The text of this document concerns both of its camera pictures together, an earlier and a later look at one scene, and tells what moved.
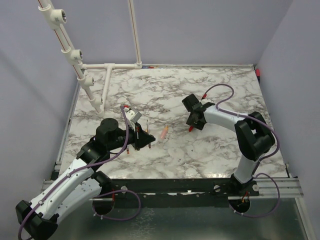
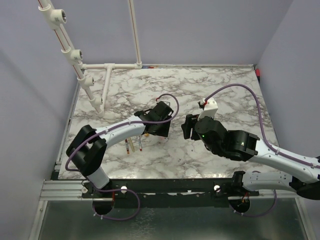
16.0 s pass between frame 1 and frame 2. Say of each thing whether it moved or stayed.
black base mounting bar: stayed
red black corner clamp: stayed
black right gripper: moved
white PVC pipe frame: stayed
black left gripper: moved
